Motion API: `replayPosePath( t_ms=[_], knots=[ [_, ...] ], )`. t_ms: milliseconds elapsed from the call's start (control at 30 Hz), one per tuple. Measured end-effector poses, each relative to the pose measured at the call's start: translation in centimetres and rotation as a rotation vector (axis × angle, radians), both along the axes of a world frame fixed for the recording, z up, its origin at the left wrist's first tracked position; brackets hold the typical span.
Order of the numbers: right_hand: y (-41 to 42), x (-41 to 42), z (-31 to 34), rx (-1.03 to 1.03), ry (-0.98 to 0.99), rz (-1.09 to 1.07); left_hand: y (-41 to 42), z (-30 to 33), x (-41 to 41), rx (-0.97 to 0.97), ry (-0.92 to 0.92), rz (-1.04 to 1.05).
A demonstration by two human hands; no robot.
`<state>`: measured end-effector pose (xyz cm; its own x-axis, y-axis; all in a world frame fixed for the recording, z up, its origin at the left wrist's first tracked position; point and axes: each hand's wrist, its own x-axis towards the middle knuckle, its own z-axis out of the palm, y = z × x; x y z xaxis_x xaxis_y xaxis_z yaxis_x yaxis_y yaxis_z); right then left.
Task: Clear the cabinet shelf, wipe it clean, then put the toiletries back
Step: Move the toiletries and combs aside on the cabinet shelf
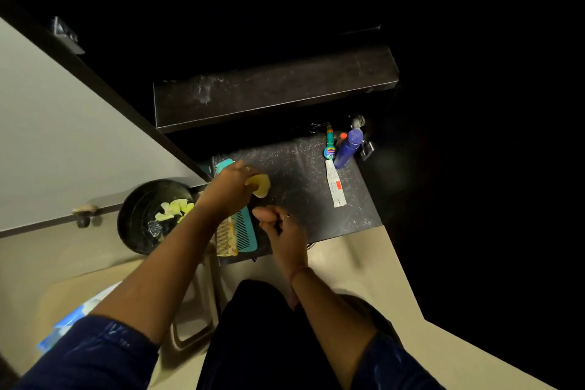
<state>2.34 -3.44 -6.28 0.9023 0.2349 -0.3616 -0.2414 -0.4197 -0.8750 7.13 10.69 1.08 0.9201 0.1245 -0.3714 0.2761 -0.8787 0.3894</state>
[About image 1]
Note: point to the person's left hand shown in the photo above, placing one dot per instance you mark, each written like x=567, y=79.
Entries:
x=226, y=193

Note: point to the person's right hand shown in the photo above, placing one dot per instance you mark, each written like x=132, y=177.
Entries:
x=285, y=234

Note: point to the yellow makeup sponge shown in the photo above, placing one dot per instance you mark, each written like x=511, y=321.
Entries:
x=260, y=185

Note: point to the teal wide-tooth comb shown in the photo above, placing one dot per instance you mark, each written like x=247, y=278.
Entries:
x=247, y=234

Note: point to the brown fine-tooth comb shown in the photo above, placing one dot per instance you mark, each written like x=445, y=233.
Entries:
x=223, y=236

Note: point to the white tube with red label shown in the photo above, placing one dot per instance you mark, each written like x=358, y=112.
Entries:
x=337, y=188

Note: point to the colourful round-capped tube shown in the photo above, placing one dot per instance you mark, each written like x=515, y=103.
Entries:
x=330, y=149

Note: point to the blue plastic bottle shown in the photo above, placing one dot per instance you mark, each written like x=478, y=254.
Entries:
x=347, y=149

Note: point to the orange lip balm stick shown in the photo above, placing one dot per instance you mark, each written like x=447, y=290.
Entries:
x=343, y=136

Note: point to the person's right forearm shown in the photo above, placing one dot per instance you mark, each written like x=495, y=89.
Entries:
x=333, y=321

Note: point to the person's left forearm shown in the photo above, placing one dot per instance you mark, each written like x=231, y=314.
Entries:
x=160, y=275

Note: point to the person's dark trousers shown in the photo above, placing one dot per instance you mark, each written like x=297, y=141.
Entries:
x=265, y=339

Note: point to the pink wrist thread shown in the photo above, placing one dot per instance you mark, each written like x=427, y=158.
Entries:
x=299, y=271

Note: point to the yellow crumpled wipes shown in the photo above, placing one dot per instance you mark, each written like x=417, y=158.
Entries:
x=176, y=208

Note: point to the clear plastic wrapper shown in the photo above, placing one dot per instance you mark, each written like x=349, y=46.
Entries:
x=155, y=229

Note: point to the black round waste bin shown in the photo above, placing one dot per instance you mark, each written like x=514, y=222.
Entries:
x=137, y=216

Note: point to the dark cabinet shelf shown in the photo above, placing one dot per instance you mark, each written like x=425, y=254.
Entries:
x=274, y=88

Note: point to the metal cabinet hinge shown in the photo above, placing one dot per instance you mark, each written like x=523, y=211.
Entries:
x=367, y=149

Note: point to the beige door knob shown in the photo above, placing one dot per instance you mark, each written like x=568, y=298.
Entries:
x=85, y=211

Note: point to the pale cabinet door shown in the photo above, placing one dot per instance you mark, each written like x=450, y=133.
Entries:
x=68, y=138

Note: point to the blue patterned right sleeve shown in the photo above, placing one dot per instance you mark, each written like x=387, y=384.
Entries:
x=393, y=371

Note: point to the blue patterned sleeve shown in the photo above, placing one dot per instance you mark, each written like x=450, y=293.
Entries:
x=393, y=371
x=91, y=357

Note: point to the beige plastic stool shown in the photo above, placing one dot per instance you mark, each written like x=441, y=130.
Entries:
x=68, y=293

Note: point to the blue wet wipes pack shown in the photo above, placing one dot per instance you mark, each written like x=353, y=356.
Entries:
x=64, y=325

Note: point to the blue patterned left sleeve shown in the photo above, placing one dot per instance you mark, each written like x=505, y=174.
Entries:
x=91, y=357

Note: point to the metal door hinge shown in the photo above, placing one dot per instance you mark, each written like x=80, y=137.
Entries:
x=64, y=33

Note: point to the dark furniture piece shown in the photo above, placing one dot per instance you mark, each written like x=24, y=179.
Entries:
x=7, y=378

